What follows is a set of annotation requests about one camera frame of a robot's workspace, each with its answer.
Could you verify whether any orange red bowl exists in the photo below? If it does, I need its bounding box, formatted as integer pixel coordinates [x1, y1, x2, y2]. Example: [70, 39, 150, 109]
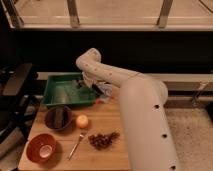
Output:
[26, 134, 57, 163]

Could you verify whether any black chair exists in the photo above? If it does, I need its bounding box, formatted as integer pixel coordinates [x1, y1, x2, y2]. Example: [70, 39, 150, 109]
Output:
[0, 63, 38, 144]

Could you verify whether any dark purple bowl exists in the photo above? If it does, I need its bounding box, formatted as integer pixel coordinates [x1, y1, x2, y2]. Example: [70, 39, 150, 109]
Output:
[44, 106, 72, 131]

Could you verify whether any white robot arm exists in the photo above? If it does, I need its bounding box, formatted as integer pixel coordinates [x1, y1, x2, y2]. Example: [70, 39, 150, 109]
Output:
[76, 48, 182, 171]

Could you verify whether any white plastic bag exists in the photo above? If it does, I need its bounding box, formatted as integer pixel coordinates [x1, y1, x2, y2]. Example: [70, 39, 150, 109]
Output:
[97, 83, 113, 103]

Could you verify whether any green plastic tray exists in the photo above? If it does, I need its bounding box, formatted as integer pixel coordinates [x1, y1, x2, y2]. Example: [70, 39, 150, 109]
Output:
[43, 72, 96, 108]

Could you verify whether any wooden cutting board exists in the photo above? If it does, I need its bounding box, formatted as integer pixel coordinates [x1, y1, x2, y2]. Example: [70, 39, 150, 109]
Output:
[18, 87, 131, 171]

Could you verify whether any brown block in bowl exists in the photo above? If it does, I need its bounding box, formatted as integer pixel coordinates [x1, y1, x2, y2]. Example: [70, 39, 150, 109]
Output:
[54, 108, 64, 129]

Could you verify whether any yellow red apple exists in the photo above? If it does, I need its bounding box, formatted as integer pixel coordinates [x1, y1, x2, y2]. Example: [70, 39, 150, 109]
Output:
[76, 115, 89, 129]

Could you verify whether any bunch of dark grapes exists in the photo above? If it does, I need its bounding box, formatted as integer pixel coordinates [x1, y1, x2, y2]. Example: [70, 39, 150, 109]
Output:
[88, 132, 120, 150]

